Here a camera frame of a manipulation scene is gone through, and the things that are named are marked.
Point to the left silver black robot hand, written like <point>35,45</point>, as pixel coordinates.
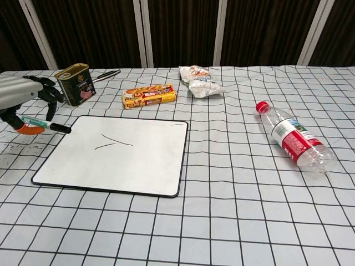
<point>19,90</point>

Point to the green whiteboard marker black cap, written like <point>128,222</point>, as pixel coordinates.
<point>56,127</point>

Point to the white dry-erase board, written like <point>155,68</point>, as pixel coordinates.
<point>124,166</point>

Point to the dark green luncheon meat can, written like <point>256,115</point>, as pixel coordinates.
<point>77,86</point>

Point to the yellow orange snack box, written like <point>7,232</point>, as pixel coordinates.
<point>149,96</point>

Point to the white crinkled snack bag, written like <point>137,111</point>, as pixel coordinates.
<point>202,83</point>

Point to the white black checkered tablecloth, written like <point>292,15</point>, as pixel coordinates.
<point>222,221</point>

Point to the clear plastic bottle red label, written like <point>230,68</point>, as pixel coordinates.
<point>294,138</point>

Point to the dark folding screen white frame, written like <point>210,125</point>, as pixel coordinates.
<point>180,27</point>

